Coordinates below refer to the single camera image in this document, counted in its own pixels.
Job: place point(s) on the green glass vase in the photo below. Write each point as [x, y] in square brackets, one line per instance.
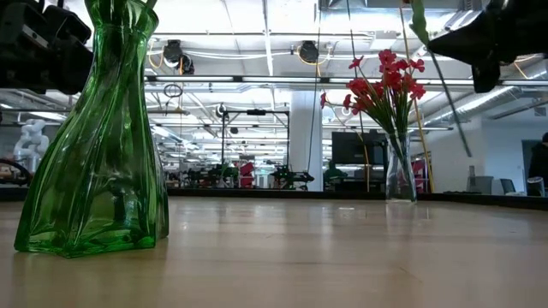
[94, 171]

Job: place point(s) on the overhead light bar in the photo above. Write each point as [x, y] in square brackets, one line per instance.
[278, 79]

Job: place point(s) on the dark bin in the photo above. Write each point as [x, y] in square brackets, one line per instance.
[536, 187]

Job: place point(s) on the clear glass vase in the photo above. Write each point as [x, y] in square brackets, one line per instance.
[400, 171]

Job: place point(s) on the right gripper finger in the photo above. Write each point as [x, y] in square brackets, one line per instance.
[466, 40]
[486, 75]

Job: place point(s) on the black table frame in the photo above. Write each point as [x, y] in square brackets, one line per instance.
[257, 193]

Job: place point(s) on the maroon tulip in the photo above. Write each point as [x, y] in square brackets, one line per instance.
[419, 21]

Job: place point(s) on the black monitor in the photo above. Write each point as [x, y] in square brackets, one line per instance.
[351, 147]

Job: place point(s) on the white robot figure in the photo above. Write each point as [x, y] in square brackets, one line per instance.
[32, 137]

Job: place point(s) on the person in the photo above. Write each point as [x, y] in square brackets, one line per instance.
[334, 173]
[540, 158]

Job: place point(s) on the black background rig frame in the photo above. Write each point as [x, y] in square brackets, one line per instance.
[256, 112]

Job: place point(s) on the black office chair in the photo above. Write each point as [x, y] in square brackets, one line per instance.
[508, 186]

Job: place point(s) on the red sign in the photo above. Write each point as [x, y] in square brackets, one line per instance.
[419, 171]

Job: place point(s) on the white column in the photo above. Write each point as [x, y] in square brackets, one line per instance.
[299, 141]

